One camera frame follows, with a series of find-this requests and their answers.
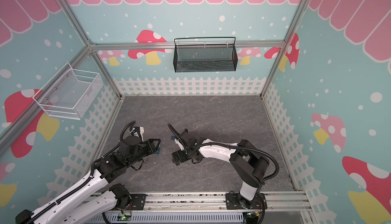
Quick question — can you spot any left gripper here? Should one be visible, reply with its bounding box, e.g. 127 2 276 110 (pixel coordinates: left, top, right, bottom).
126 138 161 168

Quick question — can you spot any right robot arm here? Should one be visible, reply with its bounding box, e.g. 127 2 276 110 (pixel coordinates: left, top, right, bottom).
169 125 279 205

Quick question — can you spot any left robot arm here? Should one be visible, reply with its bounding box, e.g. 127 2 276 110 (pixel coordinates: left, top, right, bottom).
15 135 161 224

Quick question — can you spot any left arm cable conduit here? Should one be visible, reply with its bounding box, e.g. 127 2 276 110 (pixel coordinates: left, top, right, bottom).
24 121 136 224

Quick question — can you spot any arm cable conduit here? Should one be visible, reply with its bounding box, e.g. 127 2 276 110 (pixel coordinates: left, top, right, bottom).
24 121 136 224
167 123 280 183

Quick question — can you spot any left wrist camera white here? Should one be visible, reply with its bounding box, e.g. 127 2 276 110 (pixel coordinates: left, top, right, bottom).
131 126 144 142

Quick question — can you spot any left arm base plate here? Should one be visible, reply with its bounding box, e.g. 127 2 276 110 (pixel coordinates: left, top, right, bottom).
117 193 147 211

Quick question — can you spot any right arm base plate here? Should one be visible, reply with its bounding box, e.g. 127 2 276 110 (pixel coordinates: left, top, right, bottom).
225 191 267 210

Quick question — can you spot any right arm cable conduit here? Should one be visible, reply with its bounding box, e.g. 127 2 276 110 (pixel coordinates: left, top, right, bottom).
167 123 280 183

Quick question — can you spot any white mesh wall basket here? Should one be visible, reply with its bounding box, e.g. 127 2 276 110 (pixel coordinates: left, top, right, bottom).
33 63 103 120

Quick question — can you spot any black mesh wall basket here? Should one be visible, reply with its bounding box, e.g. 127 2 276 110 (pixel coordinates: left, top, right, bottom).
173 37 238 73

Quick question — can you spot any aluminium front rail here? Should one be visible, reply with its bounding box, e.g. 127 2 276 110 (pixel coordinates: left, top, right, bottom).
75 191 313 217

